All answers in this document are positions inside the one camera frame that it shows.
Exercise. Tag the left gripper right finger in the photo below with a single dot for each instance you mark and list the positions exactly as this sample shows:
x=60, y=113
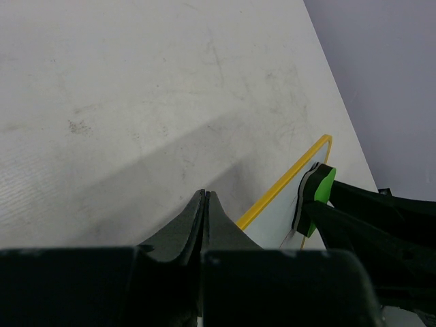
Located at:
x=219, y=232

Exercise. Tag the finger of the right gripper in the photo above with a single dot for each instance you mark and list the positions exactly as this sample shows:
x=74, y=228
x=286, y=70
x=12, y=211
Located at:
x=400, y=217
x=402, y=273

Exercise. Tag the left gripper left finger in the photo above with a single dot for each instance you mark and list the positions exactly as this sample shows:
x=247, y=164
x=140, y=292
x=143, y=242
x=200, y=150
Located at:
x=175, y=242

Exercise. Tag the yellow framed whiteboard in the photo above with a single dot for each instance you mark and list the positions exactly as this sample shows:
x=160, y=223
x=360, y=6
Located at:
x=269, y=221

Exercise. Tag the green whiteboard eraser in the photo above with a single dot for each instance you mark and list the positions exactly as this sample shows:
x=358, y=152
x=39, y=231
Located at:
x=315, y=185

